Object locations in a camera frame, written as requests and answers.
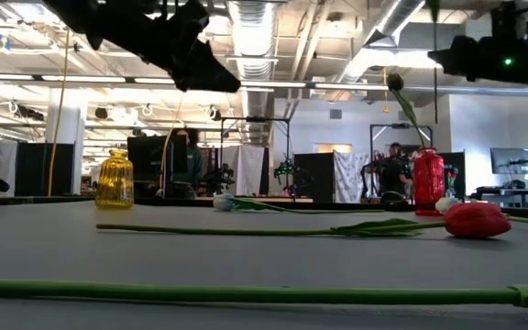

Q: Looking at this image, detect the foreground green tulip stem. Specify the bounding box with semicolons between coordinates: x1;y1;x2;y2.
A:
0;279;528;312

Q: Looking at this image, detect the grey computer monitor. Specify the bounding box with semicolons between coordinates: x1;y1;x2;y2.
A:
490;147;528;175

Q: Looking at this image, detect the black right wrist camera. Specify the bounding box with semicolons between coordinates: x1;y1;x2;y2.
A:
490;1;521;41

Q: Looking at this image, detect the yellow hanging cable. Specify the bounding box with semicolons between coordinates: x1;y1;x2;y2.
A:
47;27;72;198

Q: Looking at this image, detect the white curtain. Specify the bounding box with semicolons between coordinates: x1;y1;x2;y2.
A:
221;145;266;197

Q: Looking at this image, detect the silver slanted air duct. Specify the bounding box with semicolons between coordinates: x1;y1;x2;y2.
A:
336;0;430;86

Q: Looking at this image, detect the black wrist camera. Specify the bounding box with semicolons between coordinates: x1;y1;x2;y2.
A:
490;1;521;41
167;0;211;33

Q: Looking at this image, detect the black rounded object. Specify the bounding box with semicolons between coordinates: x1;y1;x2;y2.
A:
379;190;411;206

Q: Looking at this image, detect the red ribbed glass vase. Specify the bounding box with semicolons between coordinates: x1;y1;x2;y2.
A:
412;147;447;216

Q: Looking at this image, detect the grey rectangular air duct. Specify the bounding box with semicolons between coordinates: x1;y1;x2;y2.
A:
399;20;494;51

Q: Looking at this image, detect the dark office desk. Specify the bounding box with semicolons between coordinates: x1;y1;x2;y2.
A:
469;185;528;208

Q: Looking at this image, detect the wooden table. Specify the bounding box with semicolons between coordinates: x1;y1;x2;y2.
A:
193;196;314;204

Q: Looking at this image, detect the yellow hanging cord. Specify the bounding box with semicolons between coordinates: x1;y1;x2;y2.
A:
381;66;391;115

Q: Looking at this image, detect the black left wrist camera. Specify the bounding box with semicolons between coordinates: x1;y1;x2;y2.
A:
167;0;211;33

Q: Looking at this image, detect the white patterned cloth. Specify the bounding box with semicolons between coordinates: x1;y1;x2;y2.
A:
334;150;371;204

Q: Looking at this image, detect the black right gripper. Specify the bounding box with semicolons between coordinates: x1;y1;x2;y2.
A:
427;36;497;82

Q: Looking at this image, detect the silver round air duct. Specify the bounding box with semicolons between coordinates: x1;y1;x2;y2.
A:
225;0;278;143

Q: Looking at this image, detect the black metal rig frame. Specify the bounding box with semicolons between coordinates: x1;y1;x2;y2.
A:
220;116;292;196
368;123;435;203

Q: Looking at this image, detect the black partition panel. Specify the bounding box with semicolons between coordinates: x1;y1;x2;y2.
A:
16;142;75;197
126;135;188;199
293;152;336;203

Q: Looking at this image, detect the yellow ribbed glass vase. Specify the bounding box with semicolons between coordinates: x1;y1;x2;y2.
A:
94;148;136;211

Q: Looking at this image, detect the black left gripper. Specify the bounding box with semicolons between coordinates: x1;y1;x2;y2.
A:
121;0;242;93

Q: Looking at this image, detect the white artificial tulip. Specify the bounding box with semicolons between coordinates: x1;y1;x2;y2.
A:
212;192;387;215
435;196;528;229

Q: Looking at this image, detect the background vase with tulips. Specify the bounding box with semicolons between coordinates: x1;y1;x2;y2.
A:
445;167;460;199

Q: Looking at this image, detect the long ceiling light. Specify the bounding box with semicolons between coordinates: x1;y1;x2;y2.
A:
41;75;127;84
238;80;307;89
313;82;394;91
133;76;178;86

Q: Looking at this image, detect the person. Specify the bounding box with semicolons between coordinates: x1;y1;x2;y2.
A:
373;141;414;199
171;126;204;198

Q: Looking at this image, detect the black metal table frame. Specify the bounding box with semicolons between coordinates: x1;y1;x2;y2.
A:
0;195;528;220

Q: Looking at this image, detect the black artificial tulip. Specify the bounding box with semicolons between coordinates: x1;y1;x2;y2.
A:
386;73;426;150

